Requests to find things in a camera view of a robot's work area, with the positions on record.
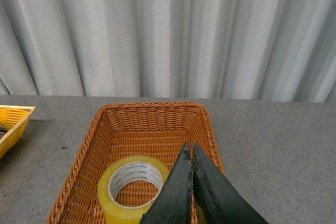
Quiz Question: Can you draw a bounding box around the grey pleated curtain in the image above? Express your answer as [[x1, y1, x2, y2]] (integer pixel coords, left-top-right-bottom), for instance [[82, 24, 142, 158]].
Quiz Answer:
[[1, 0, 335, 102]]

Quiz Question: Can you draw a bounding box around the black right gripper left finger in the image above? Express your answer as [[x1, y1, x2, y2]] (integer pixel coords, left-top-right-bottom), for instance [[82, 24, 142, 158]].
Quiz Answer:
[[140, 142, 194, 224]]

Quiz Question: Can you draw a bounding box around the yellow woven basket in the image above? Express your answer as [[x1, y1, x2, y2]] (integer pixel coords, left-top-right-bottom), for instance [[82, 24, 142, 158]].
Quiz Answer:
[[1, 105, 36, 158]]

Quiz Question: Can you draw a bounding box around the brown wicker basket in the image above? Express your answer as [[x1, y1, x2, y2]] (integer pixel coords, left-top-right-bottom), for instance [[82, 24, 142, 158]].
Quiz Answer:
[[47, 102, 223, 223]]

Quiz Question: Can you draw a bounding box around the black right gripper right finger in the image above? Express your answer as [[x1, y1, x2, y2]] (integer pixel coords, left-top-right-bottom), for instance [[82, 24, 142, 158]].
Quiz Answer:
[[193, 143, 267, 223]]

